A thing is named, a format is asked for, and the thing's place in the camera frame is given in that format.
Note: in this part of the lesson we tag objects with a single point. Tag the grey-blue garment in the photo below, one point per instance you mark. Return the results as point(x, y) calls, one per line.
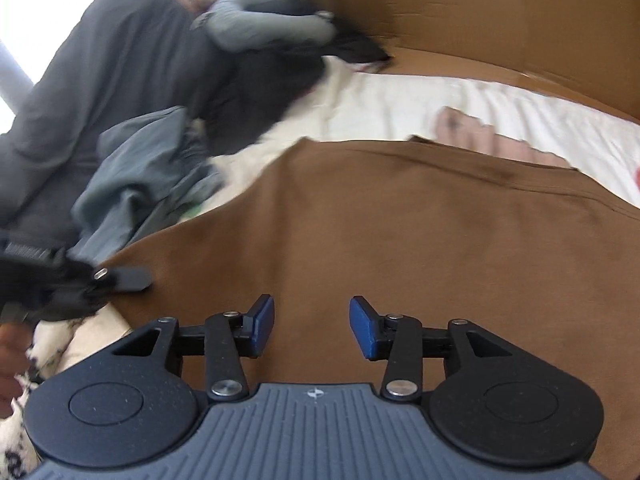
point(140, 175)

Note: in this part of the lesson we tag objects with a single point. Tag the white printed bed sheet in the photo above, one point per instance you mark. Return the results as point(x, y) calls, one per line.
point(390, 105)

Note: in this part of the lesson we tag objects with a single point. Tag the grey neck pillow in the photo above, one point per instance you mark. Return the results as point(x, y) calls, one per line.
point(260, 30)

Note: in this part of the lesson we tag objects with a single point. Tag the white spotted blanket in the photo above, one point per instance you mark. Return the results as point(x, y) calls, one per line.
point(65, 345)

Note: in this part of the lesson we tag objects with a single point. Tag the flattened cardboard sheet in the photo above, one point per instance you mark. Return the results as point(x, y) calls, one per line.
point(475, 15)

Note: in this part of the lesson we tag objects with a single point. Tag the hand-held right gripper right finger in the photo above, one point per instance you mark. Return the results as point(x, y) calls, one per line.
point(361, 327)

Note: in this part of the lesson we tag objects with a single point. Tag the brown printed t-shirt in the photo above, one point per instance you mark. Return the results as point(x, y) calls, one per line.
point(400, 230)

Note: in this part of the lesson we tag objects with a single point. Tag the dark grey pillow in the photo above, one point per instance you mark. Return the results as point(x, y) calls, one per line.
point(110, 75)

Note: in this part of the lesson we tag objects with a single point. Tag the person's left hand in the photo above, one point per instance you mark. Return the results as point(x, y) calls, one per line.
point(9, 355)

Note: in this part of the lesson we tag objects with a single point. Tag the crumpled black garment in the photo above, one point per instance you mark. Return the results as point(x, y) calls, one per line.
point(270, 90)

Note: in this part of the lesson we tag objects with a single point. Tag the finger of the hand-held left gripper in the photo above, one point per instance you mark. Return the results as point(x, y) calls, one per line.
point(130, 280)

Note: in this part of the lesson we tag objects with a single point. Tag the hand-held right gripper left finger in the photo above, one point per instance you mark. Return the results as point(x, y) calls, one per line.
point(265, 322)

